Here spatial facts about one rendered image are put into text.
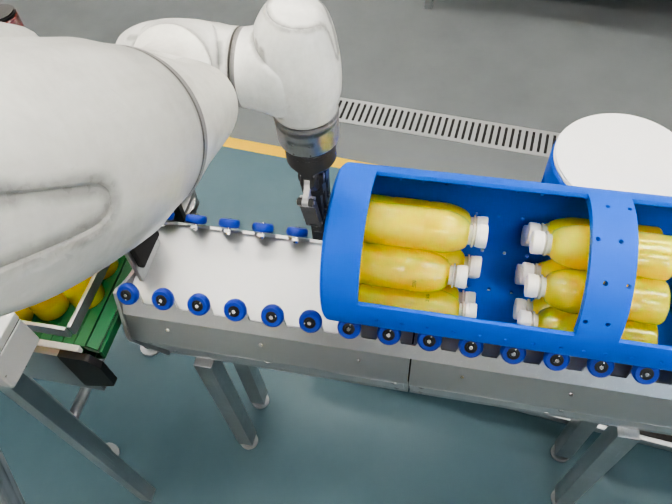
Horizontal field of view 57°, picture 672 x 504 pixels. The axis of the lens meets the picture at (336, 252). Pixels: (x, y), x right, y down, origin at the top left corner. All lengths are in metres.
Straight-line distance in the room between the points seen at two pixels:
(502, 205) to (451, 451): 1.09
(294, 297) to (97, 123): 1.01
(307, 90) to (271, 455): 1.52
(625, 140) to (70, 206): 1.29
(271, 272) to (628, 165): 0.76
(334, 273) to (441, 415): 1.22
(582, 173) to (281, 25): 0.79
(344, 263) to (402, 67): 2.31
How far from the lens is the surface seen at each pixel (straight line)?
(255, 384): 1.98
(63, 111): 0.26
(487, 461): 2.10
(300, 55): 0.75
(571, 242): 1.03
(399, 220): 1.01
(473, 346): 1.15
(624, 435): 1.53
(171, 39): 0.78
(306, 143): 0.84
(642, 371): 1.21
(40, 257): 0.25
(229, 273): 1.31
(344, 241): 0.97
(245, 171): 2.77
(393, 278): 1.02
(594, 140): 1.42
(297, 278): 1.27
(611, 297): 0.99
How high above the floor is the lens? 1.99
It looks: 55 degrees down
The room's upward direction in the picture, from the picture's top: 6 degrees counter-clockwise
